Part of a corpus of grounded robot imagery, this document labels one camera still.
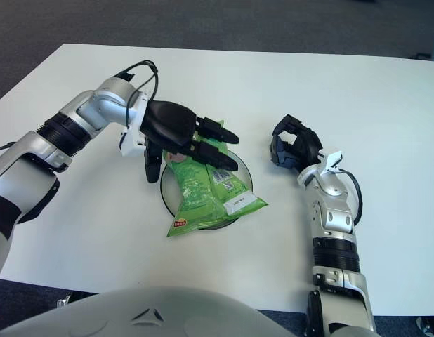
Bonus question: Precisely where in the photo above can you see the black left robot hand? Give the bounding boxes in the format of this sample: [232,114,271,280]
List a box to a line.
[139,100,241,183]

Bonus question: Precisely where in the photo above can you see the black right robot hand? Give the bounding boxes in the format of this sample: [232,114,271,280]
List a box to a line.
[269,114,324,173]

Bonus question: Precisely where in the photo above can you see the green snack bag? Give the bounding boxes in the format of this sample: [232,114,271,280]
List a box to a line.
[159,119,270,239]

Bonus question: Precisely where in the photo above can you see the white plate with black rim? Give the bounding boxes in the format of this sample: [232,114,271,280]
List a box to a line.
[159,149,254,231]

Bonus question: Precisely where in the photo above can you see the grey robot torso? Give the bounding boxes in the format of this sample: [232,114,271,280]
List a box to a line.
[0,286,298,337]

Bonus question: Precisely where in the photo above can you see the grey caster wheel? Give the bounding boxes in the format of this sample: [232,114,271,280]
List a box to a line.
[414,315,434,333]

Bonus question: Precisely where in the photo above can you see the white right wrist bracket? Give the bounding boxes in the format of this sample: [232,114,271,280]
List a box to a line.
[317,150,344,175]

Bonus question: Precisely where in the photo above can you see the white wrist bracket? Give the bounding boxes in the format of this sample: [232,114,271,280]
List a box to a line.
[317,150,344,175]
[118,90,151,158]

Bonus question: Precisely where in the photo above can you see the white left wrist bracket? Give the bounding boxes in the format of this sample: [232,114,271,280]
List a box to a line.
[118,90,151,158]

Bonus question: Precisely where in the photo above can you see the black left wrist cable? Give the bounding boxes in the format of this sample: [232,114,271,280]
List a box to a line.
[113,60,159,127]

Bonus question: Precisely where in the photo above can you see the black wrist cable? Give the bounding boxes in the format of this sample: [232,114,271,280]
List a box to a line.
[338,168,363,225]
[113,60,159,127]

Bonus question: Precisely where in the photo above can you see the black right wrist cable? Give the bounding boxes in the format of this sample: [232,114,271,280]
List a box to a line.
[338,168,363,225]

